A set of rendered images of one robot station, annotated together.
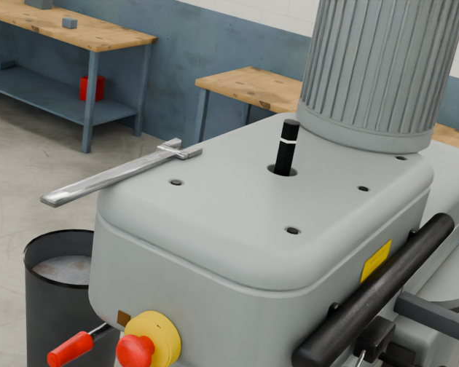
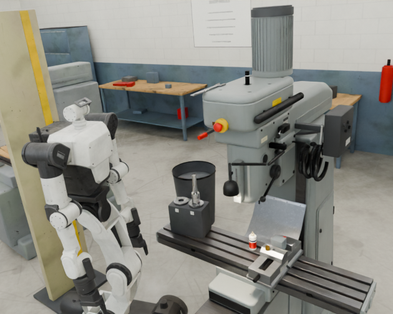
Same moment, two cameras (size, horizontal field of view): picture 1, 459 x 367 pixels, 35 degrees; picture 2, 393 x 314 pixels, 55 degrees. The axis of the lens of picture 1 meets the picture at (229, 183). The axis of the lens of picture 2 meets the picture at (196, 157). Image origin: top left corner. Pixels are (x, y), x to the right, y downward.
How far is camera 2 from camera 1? 0.93 m
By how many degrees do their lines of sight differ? 9
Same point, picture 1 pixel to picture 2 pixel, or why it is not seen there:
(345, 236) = (263, 91)
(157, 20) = (205, 76)
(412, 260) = (287, 101)
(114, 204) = (206, 95)
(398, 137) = (280, 71)
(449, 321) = (310, 126)
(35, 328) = not seen: hidden behind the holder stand
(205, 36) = (228, 78)
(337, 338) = (264, 114)
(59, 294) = (188, 184)
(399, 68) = (276, 52)
